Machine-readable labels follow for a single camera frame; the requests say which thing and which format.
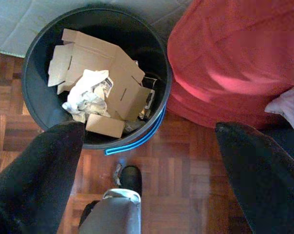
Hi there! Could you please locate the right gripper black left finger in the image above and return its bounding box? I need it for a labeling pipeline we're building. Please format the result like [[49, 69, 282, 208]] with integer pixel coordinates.
[[0, 121, 86, 234]]

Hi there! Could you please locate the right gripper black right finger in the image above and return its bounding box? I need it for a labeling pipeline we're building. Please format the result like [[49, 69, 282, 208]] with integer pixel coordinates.
[[215, 121, 294, 234]]

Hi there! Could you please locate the pink cartoon print blanket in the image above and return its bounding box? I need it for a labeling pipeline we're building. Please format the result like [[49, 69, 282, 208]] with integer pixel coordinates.
[[264, 86, 294, 140]]

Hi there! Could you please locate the small pale floor scrap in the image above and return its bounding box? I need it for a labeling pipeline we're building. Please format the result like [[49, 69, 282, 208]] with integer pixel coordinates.
[[113, 162, 123, 187]]

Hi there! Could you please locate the black round trash bin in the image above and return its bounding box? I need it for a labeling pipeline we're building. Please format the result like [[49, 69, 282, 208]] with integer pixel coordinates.
[[21, 6, 173, 156]]

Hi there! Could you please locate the small brown cardboard box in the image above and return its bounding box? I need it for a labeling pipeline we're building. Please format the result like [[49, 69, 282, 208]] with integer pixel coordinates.
[[85, 113, 125, 139]]

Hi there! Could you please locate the white crumpled paper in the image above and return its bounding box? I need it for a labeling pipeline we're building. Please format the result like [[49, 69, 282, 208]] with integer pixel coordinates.
[[61, 69, 113, 124]]

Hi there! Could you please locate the red folded mattress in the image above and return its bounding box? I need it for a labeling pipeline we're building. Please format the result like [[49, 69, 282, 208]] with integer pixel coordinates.
[[166, 0, 294, 130]]

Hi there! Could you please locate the flattened brown cardboard box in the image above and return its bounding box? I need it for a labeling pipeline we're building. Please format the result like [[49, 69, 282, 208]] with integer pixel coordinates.
[[47, 28, 152, 122]]

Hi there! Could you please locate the black white printed package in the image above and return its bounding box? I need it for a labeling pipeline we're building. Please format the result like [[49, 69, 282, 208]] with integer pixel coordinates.
[[138, 74, 159, 120]]

